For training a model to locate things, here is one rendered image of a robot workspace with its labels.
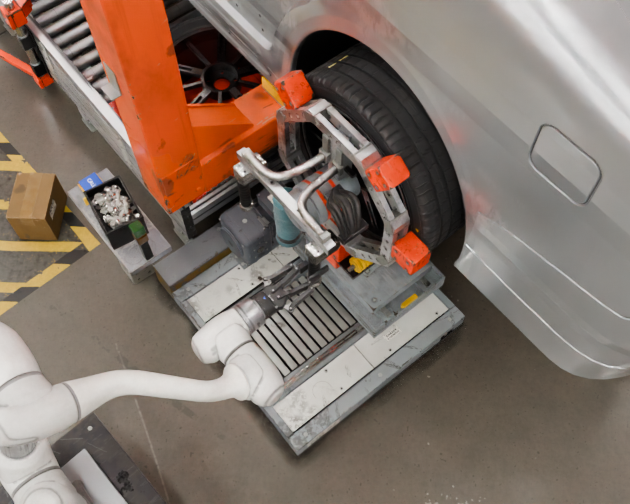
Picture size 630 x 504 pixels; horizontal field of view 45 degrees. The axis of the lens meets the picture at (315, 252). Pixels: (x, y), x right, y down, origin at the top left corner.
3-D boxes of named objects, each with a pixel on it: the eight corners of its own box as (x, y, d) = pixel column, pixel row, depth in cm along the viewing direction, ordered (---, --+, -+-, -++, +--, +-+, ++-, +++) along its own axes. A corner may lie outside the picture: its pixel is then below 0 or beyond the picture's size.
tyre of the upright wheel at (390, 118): (496, 114, 199) (335, 2, 232) (430, 161, 192) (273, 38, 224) (477, 258, 252) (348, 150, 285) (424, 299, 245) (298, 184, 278)
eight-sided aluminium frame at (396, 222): (398, 279, 248) (418, 187, 200) (383, 291, 246) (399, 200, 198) (294, 171, 268) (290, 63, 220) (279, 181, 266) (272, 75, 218)
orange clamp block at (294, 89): (316, 97, 222) (302, 68, 219) (295, 110, 220) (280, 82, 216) (306, 97, 228) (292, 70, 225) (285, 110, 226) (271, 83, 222)
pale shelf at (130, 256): (172, 250, 271) (171, 246, 269) (132, 277, 266) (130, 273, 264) (108, 171, 287) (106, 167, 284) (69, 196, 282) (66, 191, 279)
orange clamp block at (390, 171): (396, 178, 210) (412, 175, 202) (375, 193, 208) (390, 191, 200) (384, 156, 209) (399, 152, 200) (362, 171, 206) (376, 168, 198)
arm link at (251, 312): (252, 338, 216) (269, 326, 218) (250, 326, 208) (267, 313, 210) (233, 315, 220) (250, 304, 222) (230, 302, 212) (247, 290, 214)
